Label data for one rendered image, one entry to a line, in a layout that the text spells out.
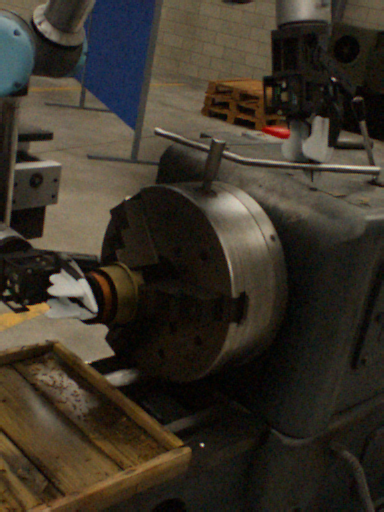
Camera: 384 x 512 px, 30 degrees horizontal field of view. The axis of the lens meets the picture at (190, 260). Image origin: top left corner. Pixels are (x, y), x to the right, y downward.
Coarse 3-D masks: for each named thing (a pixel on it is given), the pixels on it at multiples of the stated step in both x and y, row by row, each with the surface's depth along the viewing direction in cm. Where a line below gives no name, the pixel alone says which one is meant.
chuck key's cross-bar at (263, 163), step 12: (156, 132) 109; (168, 132) 109; (192, 144) 108; (204, 144) 107; (228, 156) 106; (240, 156) 106; (276, 168) 105; (288, 168) 104; (300, 168) 103; (312, 168) 103; (324, 168) 102; (336, 168) 102; (348, 168) 101; (360, 168) 101; (372, 168) 100
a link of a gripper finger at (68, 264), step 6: (60, 252) 106; (60, 258) 104; (66, 258) 104; (60, 264) 104; (66, 264) 104; (72, 264) 103; (60, 270) 104; (66, 270) 103; (72, 270) 103; (78, 270) 103; (72, 276) 102; (78, 276) 102; (84, 276) 103
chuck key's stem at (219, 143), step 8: (216, 136) 107; (216, 144) 106; (224, 144) 106; (216, 152) 106; (208, 160) 107; (216, 160) 107; (208, 168) 107; (216, 168) 108; (208, 176) 108; (216, 176) 109; (208, 184) 109; (200, 192) 110; (208, 192) 110
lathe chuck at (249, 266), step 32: (160, 192) 111; (192, 192) 108; (224, 192) 112; (160, 224) 112; (192, 224) 106; (224, 224) 105; (256, 224) 109; (192, 256) 107; (224, 256) 102; (256, 256) 106; (224, 288) 103; (256, 288) 105; (160, 320) 114; (256, 320) 107; (160, 352) 116; (192, 352) 110; (224, 352) 106
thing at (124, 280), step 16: (96, 272) 105; (112, 272) 104; (128, 272) 105; (96, 288) 101; (112, 288) 103; (128, 288) 104; (112, 304) 103; (128, 304) 104; (80, 320) 105; (96, 320) 102; (112, 320) 104; (128, 320) 106
